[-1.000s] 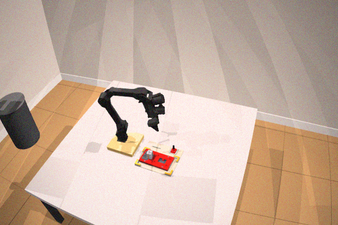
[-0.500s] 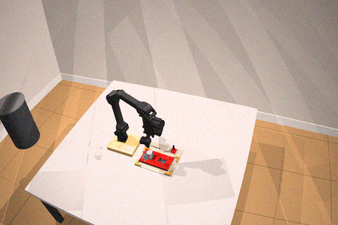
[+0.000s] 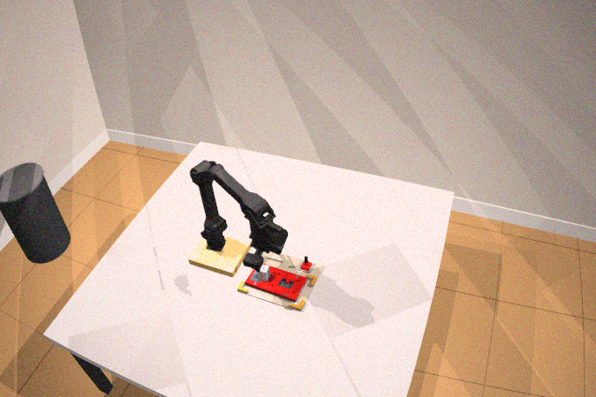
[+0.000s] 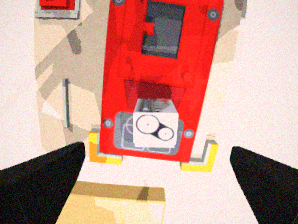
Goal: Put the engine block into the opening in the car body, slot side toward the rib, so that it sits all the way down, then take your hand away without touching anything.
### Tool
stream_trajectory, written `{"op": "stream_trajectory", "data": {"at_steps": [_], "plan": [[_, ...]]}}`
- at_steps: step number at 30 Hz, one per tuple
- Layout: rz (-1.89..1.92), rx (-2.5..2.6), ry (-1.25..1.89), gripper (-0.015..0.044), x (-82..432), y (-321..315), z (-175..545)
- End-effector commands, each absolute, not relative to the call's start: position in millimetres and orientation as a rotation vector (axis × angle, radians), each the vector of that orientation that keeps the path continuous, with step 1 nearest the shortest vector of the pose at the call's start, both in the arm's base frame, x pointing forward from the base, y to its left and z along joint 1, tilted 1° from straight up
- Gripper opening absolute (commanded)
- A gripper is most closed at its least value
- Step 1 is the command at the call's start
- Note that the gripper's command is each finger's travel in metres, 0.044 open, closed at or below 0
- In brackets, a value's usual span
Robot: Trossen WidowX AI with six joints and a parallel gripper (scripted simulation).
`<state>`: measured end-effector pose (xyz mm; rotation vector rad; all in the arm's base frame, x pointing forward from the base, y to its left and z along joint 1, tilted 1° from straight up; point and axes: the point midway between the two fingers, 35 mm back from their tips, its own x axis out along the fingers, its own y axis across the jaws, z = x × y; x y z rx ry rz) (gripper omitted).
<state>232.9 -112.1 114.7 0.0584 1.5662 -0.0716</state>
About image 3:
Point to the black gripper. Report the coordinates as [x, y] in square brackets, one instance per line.
[255, 260]

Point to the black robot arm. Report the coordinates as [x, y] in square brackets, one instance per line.
[251, 204]

